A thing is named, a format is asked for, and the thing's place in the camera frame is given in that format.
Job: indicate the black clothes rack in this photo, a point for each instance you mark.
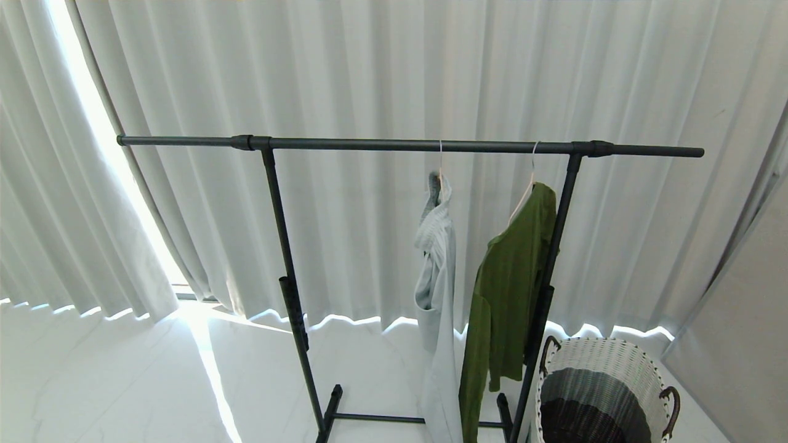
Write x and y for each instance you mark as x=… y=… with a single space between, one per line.
x=369 y=144

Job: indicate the pink clothes hanger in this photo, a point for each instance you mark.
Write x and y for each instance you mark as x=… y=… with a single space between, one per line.
x=532 y=172
x=440 y=157

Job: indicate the white laundry basket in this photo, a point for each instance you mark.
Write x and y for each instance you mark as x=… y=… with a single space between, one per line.
x=603 y=363

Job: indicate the white curtain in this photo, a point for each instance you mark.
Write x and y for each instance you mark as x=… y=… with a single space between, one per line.
x=37 y=184
x=369 y=67

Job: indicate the green garment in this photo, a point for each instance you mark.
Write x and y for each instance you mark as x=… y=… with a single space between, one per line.
x=511 y=277

